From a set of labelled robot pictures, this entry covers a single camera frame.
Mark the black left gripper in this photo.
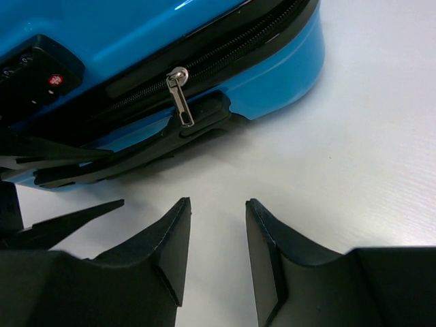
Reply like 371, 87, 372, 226
0, 181, 125, 250

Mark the blue suitcase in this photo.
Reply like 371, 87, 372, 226
1, 1, 325, 189

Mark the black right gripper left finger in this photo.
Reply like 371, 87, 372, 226
1, 198, 191, 326

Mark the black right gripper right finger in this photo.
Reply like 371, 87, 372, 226
246, 199, 435, 326

